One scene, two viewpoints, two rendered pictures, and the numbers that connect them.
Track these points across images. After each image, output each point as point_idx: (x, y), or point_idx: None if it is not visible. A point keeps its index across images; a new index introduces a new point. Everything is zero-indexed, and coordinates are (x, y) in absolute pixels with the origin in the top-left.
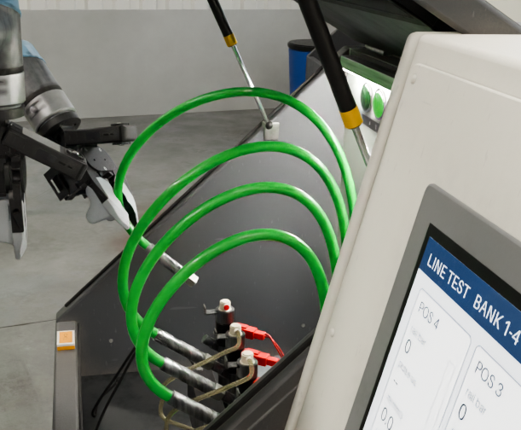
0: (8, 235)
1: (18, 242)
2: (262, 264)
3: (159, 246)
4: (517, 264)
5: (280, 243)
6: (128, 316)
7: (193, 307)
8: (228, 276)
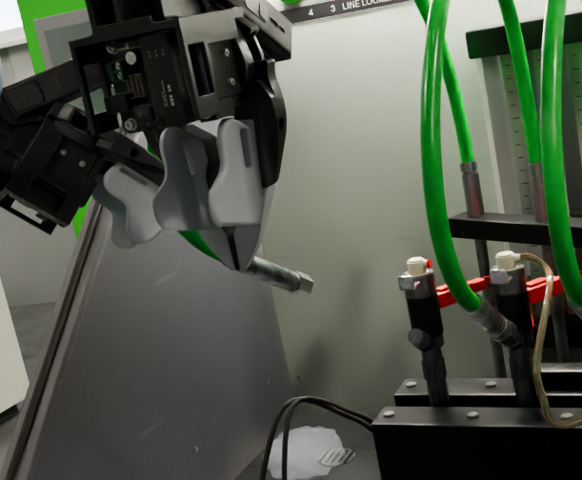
0: (249, 205)
1: (267, 213)
2: (209, 304)
3: (557, 70)
4: None
5: (215, 262)
6: (565, 216)
7: (163, 419)
8: (183, 342)
